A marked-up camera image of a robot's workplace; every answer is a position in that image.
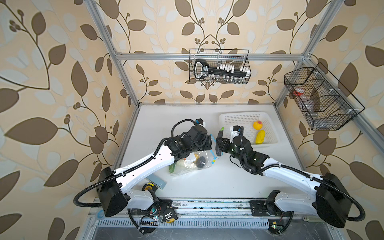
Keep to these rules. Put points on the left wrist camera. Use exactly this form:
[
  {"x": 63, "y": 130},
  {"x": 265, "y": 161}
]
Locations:
[{"x": 200, "y": 122}]

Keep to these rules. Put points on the black socket tool set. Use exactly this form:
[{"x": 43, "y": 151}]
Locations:
[{"x": 202, "y": 69}]

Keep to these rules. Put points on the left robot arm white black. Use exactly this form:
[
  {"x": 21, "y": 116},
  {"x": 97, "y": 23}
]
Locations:
[{"x": 114, "y": 191}]

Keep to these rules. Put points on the black wire basket right wall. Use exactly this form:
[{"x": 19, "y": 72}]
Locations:
[{"x": 328, "y": 103}]

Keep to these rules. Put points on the yellow black device on rail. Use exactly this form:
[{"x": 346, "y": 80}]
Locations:
[{"x": 169, "y": 215}]

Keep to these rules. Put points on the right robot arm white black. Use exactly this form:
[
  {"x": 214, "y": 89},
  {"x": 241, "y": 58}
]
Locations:
[{"x": 321, "y": 196}]

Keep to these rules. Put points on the yellow black tape measure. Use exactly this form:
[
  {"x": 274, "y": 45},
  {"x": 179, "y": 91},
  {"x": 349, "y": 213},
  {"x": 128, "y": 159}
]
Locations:
[{"x": 149, "y": 186}]

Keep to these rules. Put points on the red capped item in basket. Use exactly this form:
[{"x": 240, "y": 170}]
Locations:
[{"x": 298, "y": 92}]

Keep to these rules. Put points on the black toy item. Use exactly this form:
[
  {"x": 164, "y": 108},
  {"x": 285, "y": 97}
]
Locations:
[{"x": 201, "y": 163}]

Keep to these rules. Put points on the grey blue flat plate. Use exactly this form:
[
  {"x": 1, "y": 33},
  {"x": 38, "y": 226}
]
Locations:
[{"x": 160, "y": 183}]

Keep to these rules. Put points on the yellow toy lemon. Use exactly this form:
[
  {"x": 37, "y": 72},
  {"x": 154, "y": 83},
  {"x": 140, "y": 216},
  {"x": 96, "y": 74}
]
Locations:
[{"x": 260, "y": 137}]

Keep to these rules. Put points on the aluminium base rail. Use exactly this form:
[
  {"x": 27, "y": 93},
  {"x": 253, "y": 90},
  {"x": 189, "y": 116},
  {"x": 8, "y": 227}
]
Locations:
[{"x": 196, "y": 207}]

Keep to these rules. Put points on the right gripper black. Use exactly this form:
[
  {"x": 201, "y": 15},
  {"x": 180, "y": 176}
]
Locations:
[{"x": 221, "y": 144}]

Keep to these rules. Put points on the black wire basket wall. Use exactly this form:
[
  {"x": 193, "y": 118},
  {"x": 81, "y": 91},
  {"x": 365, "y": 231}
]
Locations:
[
  {"x": 220, "y": 56},
  {"x": 328, "y": 103}
]

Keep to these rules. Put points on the dark toy eggplant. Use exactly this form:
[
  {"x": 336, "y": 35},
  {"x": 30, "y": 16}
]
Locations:
[{"x": 220, "y": 134}]

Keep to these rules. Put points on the white perforated plastic basket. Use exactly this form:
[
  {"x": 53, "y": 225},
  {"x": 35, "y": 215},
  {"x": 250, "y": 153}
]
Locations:
[{"x": 246, "y": 120}]

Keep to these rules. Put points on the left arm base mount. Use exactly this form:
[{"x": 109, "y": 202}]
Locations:
[{"x": 156, "y": 209}]

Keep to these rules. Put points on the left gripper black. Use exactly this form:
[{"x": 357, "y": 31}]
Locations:
[{"x": 202, "y": 144}]

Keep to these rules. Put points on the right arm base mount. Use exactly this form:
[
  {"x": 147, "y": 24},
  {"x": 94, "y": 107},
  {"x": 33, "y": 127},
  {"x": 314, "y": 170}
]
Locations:
[{"x": 267, "y": 208}]

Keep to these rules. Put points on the yellow red toy peach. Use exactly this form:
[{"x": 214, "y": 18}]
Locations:
[{"x": 258, "y": 125}]

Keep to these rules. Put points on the black wire basket back wall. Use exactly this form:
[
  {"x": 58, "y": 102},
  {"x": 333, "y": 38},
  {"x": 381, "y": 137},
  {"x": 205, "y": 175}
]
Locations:
[{"x": 220, "y": 56}]

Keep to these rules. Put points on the clear zip bag blue zipper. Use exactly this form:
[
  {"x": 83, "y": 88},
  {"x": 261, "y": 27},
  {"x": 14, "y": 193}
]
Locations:
[{"x": 204, "y": 151}]

